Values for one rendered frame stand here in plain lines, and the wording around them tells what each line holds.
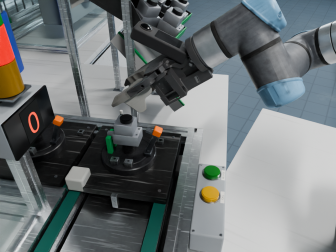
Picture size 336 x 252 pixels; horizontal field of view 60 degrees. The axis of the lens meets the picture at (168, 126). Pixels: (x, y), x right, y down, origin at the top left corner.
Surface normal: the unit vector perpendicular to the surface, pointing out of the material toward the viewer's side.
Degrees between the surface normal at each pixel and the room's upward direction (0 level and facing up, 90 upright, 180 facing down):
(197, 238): 90
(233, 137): 0
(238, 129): 0
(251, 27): 74
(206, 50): 82
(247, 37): 81
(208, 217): 0
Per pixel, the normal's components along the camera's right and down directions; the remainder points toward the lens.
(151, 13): 0.57, 0.73
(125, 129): -0.18, 0.59
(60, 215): 0.00, -0.81
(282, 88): -0.20, 0.26
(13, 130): 0.98, 0.11
